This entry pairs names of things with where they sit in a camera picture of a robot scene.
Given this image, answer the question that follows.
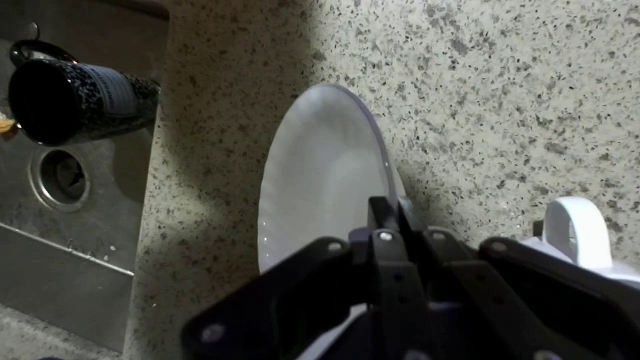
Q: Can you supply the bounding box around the orange food scrap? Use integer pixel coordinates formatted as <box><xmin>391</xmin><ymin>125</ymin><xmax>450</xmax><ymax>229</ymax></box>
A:
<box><xmin>0</xmin><ymin>112</ymin><xmax>19</xmax><ymax>140</ymax></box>

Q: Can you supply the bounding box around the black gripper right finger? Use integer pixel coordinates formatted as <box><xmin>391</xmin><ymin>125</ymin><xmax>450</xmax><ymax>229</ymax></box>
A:
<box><xmin>397</xmin><ymin>196</ymin><xmax>640</xmax><ymax>360</ymax></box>

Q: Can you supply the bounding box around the wide white bowl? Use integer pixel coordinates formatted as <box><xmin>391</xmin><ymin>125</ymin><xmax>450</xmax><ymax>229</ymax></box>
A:
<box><xmin>256</xmin><ymin>81</ymin><xmax>416</xmax><ymax>276</ymax></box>

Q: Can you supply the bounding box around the stainless steel sink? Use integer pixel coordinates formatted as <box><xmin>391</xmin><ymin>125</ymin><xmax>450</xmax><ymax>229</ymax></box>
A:
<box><xmin>0</xmin><ymin>0</ymin><xmax>171</xmax><ymax>356</ymax></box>

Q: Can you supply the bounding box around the round sink drain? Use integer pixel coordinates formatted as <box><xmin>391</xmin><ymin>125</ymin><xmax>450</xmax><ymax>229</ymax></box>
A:
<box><xmin>26</xmin><ymin>147</ymin><xmax>91</xmax><ymax>214</ymax></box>

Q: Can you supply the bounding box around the white mug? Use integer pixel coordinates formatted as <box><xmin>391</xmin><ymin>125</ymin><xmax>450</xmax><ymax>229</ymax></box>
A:
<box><xmin>518</xmin><ymin>195</ymin><xmax>640</xmax><ymax>290</ymax></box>

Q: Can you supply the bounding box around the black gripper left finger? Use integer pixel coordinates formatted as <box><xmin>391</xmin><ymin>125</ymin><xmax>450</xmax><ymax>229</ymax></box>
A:
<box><xmin>177</xmin><ymin>196</ymin><xmax>428</xmax><ymax>360</ymax></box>

